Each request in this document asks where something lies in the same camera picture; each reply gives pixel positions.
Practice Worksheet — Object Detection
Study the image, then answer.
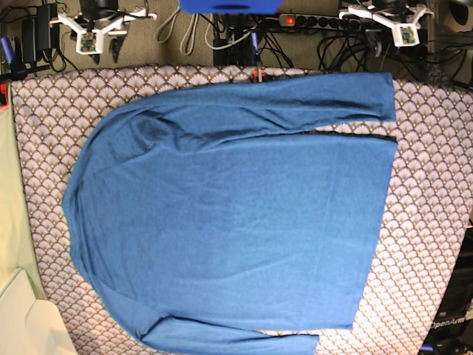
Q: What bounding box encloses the white plastic bin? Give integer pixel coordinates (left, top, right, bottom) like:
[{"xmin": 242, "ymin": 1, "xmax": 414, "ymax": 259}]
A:
[{"xmin": 1, "ymin": 268, "xmax": 77, "ymax": 354}]

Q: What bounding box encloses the blue handled clamp left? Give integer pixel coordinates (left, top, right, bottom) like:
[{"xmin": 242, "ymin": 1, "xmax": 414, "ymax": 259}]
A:
[{"xmin": 1, "ymin": 36, "xmax": 27, "ymax": 81}]

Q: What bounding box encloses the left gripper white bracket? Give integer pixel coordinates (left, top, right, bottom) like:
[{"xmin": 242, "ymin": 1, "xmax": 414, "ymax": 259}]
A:
[{"xmin": 338, "ymin": 4, "xmax": 433, "ymax": 56}]

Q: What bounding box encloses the red black table clamp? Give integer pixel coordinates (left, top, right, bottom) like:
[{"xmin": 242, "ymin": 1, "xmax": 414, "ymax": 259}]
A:
[{"xmin": 252, "ymin": 67, "xmax": 265, "ymax": 83}]

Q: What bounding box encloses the blue box top edge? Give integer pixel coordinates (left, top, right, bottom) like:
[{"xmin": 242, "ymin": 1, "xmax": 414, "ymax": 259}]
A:
[{"xmin": 180, "ymin": 0, "xmax": 282, "ymax": 14}]

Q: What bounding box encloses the blue long-sleeve T-shirt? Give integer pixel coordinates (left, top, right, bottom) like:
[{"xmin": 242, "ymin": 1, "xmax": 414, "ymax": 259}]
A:
[{"xmin": 62, "ymin": 72, "xmax": 398, "ymax": 354}]

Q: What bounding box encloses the beige looped cable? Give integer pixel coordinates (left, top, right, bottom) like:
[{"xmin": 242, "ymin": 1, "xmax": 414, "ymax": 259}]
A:
[{"xmin": 155, "ymin": 10, "xmax": 203, "ymax": 56}]

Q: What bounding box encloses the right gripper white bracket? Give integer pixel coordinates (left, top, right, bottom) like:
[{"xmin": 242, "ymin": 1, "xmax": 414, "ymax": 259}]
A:
[{"xmin": 58, "ymin": 7, "xmax": 157, "ymax": 64}]

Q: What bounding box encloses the fan-patterned tablecloth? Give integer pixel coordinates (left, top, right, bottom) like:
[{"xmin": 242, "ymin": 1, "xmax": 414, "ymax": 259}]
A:
[{"xmin": 11, "ymin": 66, "xmax": 472, "ymax": 354}]

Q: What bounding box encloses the black power supply left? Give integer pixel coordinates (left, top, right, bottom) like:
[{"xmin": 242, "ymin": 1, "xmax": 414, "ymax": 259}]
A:
[{"xmin": 21, "ymin": 3, "xmax": 60, "ymax": 64}]

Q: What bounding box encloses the black OpenArm base box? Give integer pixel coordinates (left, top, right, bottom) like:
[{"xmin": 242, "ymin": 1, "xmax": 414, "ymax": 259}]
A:
[{"xmin": 418, "ymin": 220, "xmax": 472, "ymax": 354}]

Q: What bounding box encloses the white power strip red switch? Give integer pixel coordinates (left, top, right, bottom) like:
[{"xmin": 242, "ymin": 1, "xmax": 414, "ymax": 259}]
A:
[{"xmin": 278, "ymin": 13, "xmax": 362, "ymax": 31}]

